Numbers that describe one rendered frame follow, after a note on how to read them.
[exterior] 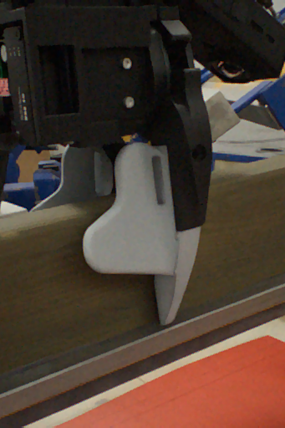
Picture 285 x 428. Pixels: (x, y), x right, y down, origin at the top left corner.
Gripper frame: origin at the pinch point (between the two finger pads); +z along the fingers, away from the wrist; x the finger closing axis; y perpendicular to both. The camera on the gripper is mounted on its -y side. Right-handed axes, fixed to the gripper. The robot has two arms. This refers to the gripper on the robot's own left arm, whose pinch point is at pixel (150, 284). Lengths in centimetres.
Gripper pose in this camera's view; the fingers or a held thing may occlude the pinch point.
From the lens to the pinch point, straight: 33.5
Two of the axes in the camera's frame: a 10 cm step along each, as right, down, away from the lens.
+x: 5.7, 1.5, -8.1
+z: 0.7, 9.7, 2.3
